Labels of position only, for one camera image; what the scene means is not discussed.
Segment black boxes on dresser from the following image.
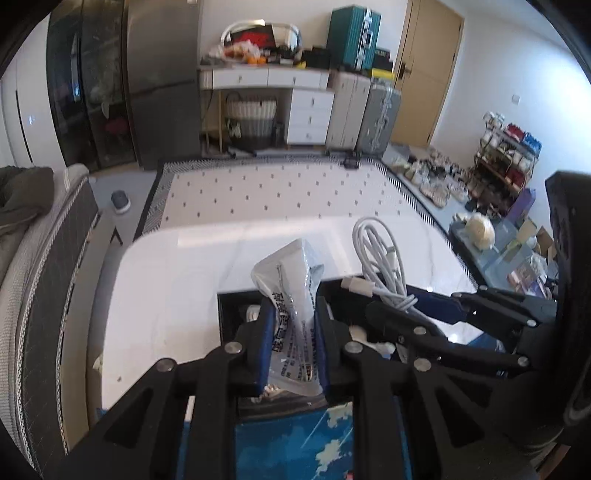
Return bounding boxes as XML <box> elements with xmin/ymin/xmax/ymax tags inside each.
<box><xmin>302</xmin><ymin>45</ymin><xmax>332</xmax><ymax>69</ymax></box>

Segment dark glass cabinet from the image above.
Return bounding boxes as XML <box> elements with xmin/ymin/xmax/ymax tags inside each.
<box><xmin>46</xmin><ymin>0</ymin><xmax>140</xmax><ymax>172</ymax></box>

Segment white dressing table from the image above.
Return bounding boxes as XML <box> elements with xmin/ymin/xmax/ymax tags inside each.
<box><xmin>198</xmin><ymin>64</ymin><xmax>336</xmax><ymax>149</ymax></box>

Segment white wardrobe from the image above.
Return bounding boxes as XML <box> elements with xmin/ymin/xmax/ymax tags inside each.
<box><xmin>0</xmin><ymin>44</ymin><xmax>71</xmax><ymax>172</ymax></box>

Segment black storage box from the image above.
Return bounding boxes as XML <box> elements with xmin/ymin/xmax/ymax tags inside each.
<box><xmin>217</xmin><ymin>276</ymin><xmax>444</xmax><ymax>418</ymax></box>

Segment silver suitcase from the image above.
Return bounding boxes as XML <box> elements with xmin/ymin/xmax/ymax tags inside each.
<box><xmin>359</xmin><ymin>82</ymin><xmax>403</xmax><ymax>156</ymax></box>

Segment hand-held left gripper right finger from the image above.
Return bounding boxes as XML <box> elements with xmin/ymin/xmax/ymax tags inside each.
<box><xmin>314</xmin><ymin>295</ymin><xmax>541</xmax><ymax>480</ymax></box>

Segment tan wooden door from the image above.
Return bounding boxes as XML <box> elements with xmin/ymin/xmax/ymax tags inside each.
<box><xmin>392</xmin><ymin>0</ymin><xmax>465</xmax><ymax>149</ymax></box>

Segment woven laundry basket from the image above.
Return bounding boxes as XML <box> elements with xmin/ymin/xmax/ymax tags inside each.
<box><xmin>224</xmin><ymin>91</ymin><xmax>278</xmax><ymax>140</ymax></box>

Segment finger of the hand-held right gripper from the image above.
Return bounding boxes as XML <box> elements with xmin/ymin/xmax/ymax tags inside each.
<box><xmin>365</xmin><ymin>302</ymin><xmax>536</xmax><ymax>370</ymax></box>
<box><xmin>405</xmin><ymin>286</ymin><xmax>557</xmax><ymax>330</ymax></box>

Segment pile of shoes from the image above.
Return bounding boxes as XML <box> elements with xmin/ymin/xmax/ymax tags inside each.
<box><xmin>392</xmin><ymin>151</ymin><xmax>472</xmax><ymax>209</ymax></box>

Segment grey refrigerator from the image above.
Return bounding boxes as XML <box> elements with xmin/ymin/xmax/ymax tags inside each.
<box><xmin>124</xmin><ymin>0</ymin><xmax>204</xmax><ymax>170</ymax></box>

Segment purple paper bag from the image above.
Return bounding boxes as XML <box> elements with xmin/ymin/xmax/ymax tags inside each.
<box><xmin>505</xmin><ymin>188</ymin><xmax>537</xmax><ymax>228</ymax></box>

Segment dark green jacket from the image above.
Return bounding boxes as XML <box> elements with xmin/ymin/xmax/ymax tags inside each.
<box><xmin>0</xmin><ymin>166</ymin><xmax>55</xmax><ymax>241</ymax></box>

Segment teal suitcase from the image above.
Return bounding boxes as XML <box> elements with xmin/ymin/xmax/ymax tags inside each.
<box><xmin>326</xmin><ymin>5</ymin><xmax>382</xmax><ymax>71</ymax></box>

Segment metal shoe rack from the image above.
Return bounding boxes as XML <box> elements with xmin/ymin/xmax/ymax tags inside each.
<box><xmin>465</xmin><ymin>110</ymin><xmax>542</xmax><ymax>219</ymax></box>

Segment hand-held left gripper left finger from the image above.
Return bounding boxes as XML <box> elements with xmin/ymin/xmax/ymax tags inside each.
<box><xmin>46</xmin><ymin>300</ymin><xmax>279</xmax><ymax>480</ymax></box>

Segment green white medicine packet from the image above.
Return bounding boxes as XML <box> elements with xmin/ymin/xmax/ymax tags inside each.
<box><xmin>250</xmin><ymin>238</ymin><xmax>327</xmax><ymax>398</ymax></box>

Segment white charging cable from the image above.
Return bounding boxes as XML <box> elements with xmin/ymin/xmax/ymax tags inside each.
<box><xmin>341</xmin><ymin>217</ymin><xmax>419</xmax><ymax>320</ymax></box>

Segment clear plastic bag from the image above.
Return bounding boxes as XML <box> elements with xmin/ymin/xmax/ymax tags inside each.
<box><xmin>213</xmin><ymin>39</ymin><xmax>260</xmax><ymax>62</ymax></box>

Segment white crumpled bag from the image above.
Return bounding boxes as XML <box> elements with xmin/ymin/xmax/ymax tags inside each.
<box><xmin>464</xmin><ymin>214</ymin><xmax>496</xmax><ymax>251</ymax></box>

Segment beige suitcase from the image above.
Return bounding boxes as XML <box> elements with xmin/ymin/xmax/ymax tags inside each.
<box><xmin>325</xmin><ymin>71</ymin><xmax>373</xmax><ymax>151</ymax></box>

